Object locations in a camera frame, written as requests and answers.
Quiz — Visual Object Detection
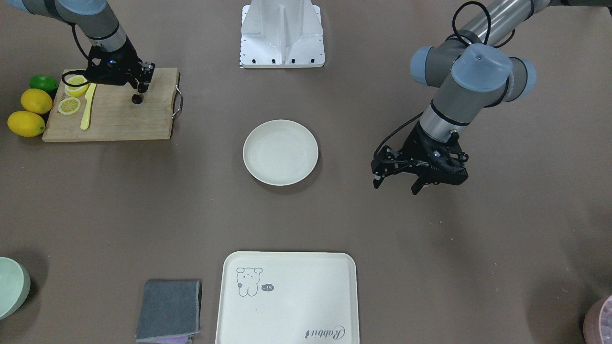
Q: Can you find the pink container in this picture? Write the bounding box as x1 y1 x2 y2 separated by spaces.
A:
583 296 612 344

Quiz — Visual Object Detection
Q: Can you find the yellow plastic knife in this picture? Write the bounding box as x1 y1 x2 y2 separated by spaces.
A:
79 83 98 130

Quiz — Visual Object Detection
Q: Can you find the cream rabbit tray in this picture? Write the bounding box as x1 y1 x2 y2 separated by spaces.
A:
216 252 360 344

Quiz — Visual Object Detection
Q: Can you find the beige round plate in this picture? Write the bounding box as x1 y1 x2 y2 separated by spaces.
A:
242 119 319 186

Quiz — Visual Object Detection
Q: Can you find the pale green bowl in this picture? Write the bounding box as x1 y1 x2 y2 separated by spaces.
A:
0 257 31 320

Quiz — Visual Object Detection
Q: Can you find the lemon slice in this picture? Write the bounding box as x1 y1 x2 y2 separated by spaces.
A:
64 75 89 98
57 97 81 116

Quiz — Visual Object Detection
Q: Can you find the lower lemon slice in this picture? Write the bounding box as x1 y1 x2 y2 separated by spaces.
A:
57 97 81 116

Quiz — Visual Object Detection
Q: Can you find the wooden cutting board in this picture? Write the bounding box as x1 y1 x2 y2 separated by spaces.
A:
42 67 182 143

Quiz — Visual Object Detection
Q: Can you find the grey folded cloth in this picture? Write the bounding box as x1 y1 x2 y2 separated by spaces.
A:
135 279 201 339

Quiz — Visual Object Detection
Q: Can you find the green lime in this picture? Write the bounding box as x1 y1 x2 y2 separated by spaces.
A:
29 74 59 93

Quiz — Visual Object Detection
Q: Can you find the upper yellow lemon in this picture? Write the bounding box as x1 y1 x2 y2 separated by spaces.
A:
20 88 53 115

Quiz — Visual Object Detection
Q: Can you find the upper lemon slice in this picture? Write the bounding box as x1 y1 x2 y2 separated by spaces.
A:
64 75 89 98

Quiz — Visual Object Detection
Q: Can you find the white metal robot base mount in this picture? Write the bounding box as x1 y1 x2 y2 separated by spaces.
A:
239 0 326 68

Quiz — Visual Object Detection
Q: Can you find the black arm cable camera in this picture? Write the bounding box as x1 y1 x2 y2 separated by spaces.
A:
61 24 96 88
373 1 517 161

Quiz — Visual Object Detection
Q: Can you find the dark red cherry pair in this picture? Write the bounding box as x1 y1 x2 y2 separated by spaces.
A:
131 94 143 105

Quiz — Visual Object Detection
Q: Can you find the purple cloth under grey cloth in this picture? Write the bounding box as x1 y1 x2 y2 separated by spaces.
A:
135 334 193 344

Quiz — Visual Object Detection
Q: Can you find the yellow lemon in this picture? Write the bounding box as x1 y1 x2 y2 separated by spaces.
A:
20 88 53 115
7 110 46 138

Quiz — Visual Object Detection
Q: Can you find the lower yellow lemon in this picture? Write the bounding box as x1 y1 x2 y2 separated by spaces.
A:
7 110 46 138

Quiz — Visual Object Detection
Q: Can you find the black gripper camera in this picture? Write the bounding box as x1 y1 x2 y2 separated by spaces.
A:
370 122 469 195
84 38 155 95

